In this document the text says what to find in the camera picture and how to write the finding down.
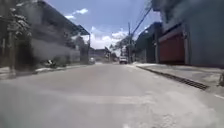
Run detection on white vehicle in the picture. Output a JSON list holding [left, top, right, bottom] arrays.
[[118, 56, 129, 65]]

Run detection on low distant building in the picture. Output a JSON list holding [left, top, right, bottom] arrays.
[[89, 47, 113, 63]]

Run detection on tree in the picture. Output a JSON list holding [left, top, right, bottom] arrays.
[[109, 36, 131, 61]]

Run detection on utility pole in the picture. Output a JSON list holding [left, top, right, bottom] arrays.
[[127, 22, 132, 64]]

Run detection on grey concrete road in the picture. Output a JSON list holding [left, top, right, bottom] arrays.
[[0, 63, 224, 128]]

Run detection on dark building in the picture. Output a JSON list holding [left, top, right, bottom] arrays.
[[133, 21, 163, 64]]

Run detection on pale concrete kerb strip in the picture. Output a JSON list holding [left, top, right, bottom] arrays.
[[0, 63, 89, 80]]

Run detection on grey building with awning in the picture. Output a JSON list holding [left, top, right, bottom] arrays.
[[16, 0, 92, 66]]

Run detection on pale concrete pavement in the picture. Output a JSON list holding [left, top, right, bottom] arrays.
[[133, 62, 224, 91]]

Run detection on dark drain grating strip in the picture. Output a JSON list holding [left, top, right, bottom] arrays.
[[138, 65, 210, 91]]

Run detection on grey building with red gate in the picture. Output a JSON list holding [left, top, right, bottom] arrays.
[[151, 0, 224, 68]]

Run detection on climbing plants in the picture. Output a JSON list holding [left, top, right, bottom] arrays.
[[0, 0, 34, 78]]

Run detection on overhead wires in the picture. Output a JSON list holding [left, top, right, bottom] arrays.
[[128, 0, 158, 38]]

